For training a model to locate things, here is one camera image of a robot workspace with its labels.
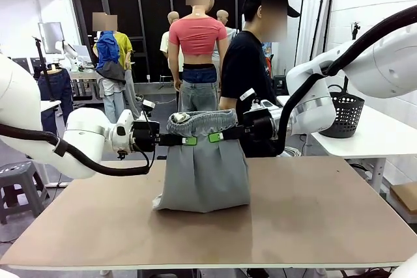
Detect mannequin legs blue jeans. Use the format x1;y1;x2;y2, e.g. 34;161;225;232
36;68;75;135

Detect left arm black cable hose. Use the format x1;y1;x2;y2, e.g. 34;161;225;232
0;123;157;177

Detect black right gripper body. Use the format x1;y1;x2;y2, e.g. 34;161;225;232
242;113;278;141

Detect person's right forearm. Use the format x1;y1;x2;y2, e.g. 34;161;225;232
218;94;238;112

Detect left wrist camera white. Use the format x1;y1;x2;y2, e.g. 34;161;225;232
141;99;156;118

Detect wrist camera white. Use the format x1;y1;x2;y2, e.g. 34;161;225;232
141;99;156;118
239;88;278;113

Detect black tripod stand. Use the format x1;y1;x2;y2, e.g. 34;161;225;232
31;36;57;102

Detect black perforated plastic basket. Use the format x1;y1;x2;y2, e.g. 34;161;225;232
321;84;366;139

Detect mannequin in yellow shirt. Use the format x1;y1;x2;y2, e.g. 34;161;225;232
112;14;141;119

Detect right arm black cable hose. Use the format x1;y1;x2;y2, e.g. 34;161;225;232
276;4;417;157

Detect beige mannequin cream shirt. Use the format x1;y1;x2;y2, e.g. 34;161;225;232
159;10;180;76

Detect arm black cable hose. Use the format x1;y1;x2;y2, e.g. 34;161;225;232
0;123;157;177
276;4;417;157

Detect grey monitor screen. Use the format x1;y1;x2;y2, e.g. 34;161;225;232
38;22;65;54

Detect person in black T-shirt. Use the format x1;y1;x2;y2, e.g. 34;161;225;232
218;0;287;158

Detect grey plastic stool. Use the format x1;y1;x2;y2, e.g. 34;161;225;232
0;160;50;225

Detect brown cardboard box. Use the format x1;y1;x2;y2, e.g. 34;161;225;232
389;182;417;223

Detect white sheet on black stand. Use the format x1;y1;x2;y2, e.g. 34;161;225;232
294;0;337;72

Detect mannequin in red top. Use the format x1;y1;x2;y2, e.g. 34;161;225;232
168;0;229;113

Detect large white side table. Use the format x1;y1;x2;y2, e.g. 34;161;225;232
276;95;417;194

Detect bald mannequin grey shirt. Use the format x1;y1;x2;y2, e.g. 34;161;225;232
216;9;238;44

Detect grey training pants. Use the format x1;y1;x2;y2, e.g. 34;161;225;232
152;110;252;214

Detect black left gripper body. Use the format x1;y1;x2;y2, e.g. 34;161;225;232
132;120;161;152

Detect small white background robot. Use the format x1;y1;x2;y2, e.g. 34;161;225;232
54;40;79;72

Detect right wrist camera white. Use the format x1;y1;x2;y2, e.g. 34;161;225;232
239;88;278;113

